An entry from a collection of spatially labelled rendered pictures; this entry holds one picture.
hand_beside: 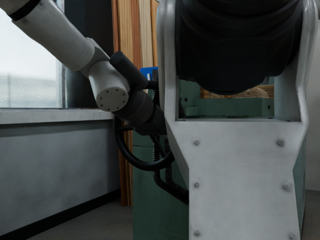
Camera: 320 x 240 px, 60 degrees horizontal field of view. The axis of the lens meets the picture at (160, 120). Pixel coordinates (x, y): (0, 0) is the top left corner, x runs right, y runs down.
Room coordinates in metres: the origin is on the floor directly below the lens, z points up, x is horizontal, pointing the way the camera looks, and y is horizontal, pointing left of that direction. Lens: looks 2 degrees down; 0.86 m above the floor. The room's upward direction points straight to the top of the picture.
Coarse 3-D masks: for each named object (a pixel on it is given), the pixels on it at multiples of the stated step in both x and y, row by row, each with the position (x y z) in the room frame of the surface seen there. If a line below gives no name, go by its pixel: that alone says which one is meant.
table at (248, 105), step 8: (200, 104) 0.97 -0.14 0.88; (208, 104) 0.95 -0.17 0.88; (216, 104) 0.93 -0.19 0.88; (224, 104) 0.92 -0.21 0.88; (232, 104) 0.90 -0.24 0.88; (240, 104) 0.88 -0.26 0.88; (248, 104) 0.87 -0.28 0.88; (256, 104) 0.85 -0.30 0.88; (264, 104) 0.87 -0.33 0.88; (272, 104) 0.94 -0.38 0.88; (184, 112) 0.90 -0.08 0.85; (192, 112) 0.92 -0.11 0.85; (200, 112) 0.97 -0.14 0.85; (208, 112) 0.95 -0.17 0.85; (216, 112) 0.93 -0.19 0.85; (224, 112) 0.91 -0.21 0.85; (232, 112) 0.90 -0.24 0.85; (240, 112) 0.88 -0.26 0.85; (248, 112) 0.87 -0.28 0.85; (256, 112) 0.85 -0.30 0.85; (264, 112) 0.87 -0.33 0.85; (272, 112) 0.95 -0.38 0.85
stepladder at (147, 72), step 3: (141, 69) 1.98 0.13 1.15; (144, 69) 1.97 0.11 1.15; (147, 69) 1.96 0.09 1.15; (150, 69) 1.95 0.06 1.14; (153, 69) 1.93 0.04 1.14; (156, 69) 1.92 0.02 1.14; (141, 72) 1.97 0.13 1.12; (144, 72) 1.95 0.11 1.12; (147, 72) 1.94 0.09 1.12; (150, 72) 1.93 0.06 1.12; (144, 75) 1.95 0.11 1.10; (147, 75) 1.93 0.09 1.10; (150, 75) 1.93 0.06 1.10; (147, 78) 1.94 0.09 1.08; (150, 78) 1.93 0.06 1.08; (147, 90) 1.94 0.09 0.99
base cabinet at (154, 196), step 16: (144, 160) 1.12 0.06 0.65; (144, 176) 1.12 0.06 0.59; (160, 176) 1.07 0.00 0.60; (176, 176) 1.03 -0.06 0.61; (144, 192) 1.11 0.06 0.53; (160, 192) 1.07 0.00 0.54; (144, 208) 1.11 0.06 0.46; (160, 208) 1.07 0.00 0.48; (176, 208) 1.02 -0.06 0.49; (144, 224) 1.11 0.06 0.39; (160, 224) 1.07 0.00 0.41; (176, 224) 1.02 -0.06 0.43
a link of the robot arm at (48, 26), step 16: (0, 0) 0.41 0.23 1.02; (16, 0) 0.41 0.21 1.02; (32, 0) 0.42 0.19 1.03; (48, 0) 0.44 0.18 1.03; (16, 16) 0.43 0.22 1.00; (32, 16) 0.43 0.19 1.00; (48, 16) 0.44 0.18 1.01; (64, 16) 0.47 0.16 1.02; (32, 32) 0.45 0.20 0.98; (48, 32) 0.45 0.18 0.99; (64, 32) 0.47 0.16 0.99; (48, 48) 0.48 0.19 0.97; (64, 48) 0.48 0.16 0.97; (80, 48) 0.50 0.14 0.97
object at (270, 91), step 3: (273, 87) 0.97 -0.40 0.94; (264, 90) 0.99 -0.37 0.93; (267, 90) 0.98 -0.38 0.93; (270, 90) 0.98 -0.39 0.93; (273, 90) 0.97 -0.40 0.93; (270, 93) 0.98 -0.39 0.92; (273, 93) 0.97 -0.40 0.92; (231, 96) 1.06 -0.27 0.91; (234, 96) 1.06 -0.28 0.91; (270, 96) 0.98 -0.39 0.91; (273, 96) 0.97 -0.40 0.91
